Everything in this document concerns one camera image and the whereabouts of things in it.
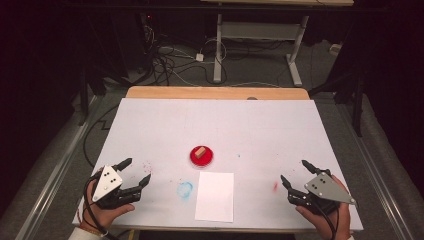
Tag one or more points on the black metal stand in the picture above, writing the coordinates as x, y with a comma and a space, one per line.
357, 106
83, 100

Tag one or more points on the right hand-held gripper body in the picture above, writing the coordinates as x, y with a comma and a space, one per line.
328, 191

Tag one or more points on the white power adapter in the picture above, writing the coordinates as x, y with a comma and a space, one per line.
199, 57

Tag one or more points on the round red ink pad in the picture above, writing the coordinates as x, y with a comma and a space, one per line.
206, 160

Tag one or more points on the white paper sheet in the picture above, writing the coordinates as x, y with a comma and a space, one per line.
215, 196

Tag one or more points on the small wooden stamp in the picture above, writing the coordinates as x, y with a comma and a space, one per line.
200, 152

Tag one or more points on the wooden table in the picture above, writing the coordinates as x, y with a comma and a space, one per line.
200, 92

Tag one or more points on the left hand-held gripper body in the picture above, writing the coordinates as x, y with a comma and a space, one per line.
106, 181

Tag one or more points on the person's right hand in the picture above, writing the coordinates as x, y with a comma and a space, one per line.
321, 223

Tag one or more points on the white floor socket box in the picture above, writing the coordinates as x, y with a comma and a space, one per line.
335, 49

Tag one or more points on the large white board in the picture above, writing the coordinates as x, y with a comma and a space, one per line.
216, 123

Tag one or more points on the white metal desk frame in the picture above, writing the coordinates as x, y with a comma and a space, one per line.
218, 50

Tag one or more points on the person's left hand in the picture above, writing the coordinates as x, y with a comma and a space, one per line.
106, 216

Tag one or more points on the grey metal floor rail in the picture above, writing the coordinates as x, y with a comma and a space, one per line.
373, 173
56, 170

